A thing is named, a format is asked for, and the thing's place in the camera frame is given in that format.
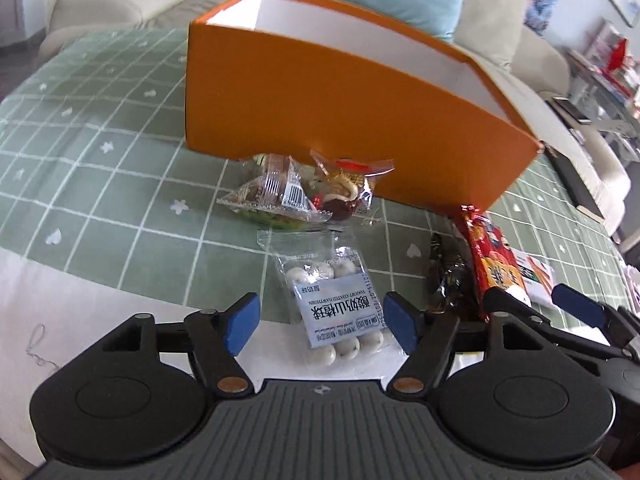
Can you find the white candy balls bag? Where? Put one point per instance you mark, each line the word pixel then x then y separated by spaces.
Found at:
pixel 328 289

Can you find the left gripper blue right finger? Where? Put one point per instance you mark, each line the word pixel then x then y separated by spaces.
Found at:
pixel 427 340

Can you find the white study desk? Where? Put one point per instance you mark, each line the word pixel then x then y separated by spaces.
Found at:
pixel 606 88

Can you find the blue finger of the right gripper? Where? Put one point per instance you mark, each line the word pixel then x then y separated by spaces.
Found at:
pixel 619 326
pixel 534 332

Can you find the dark green gold packet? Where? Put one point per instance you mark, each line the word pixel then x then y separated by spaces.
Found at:
pixel 450 283

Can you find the beige cushion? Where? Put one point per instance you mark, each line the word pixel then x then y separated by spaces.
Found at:
pixel 491 29

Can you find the beige fabric sofa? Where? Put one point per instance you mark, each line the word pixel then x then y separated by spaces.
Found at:
pixel 538 72

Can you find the black notebook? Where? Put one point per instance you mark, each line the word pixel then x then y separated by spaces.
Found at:
pixel 580 196

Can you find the smartphone on sofa arm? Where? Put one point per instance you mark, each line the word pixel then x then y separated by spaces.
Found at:
pixel 570 109

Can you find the green checked tablecloth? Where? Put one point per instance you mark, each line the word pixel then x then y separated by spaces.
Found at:
pixel 96 182

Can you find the clear bag brown pastry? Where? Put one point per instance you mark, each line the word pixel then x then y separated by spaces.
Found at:
pixel 276 191

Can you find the white biscuit stick packet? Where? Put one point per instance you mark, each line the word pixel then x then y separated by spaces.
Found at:
pixel 538 277

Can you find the clear bag chocolate cake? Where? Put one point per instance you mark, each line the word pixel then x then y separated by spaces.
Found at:
pixel 347 186

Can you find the orange cardboard box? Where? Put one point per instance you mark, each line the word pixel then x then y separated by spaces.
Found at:
pixel 298 77

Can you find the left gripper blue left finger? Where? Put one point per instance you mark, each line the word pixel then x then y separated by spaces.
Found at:
pixel 217 338

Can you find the red snack packet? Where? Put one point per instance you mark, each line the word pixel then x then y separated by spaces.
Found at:
pixel 498 281

